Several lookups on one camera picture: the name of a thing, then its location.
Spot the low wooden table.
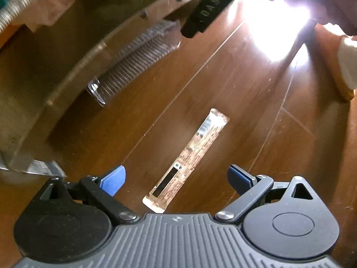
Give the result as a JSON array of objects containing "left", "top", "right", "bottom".
[{"left": 0, "top": 0, "right": 224, "bottom": 180}]

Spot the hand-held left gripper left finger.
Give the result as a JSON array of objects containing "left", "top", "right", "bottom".
[{"left": 36, "top": 164, "right": 138, "bottom": 225}]

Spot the clear stick sachet wrapper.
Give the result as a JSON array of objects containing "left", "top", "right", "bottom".
[{"left": 142, "top": 108, "right": 231, "bottom": 213}]

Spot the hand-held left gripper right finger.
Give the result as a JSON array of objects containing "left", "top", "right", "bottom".
[{"left": 215, "top": 164, "right": 322, "bottom": 225}]

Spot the white object at right edge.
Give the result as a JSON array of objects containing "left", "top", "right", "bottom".
[{"left": 315, "top": 25, "right": 357, "bottom": 103}]

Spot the clear ribbed plastic tray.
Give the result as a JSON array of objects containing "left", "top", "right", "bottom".
[{"left": 86, "top": 19, "right": 182, "bottom": 107}]

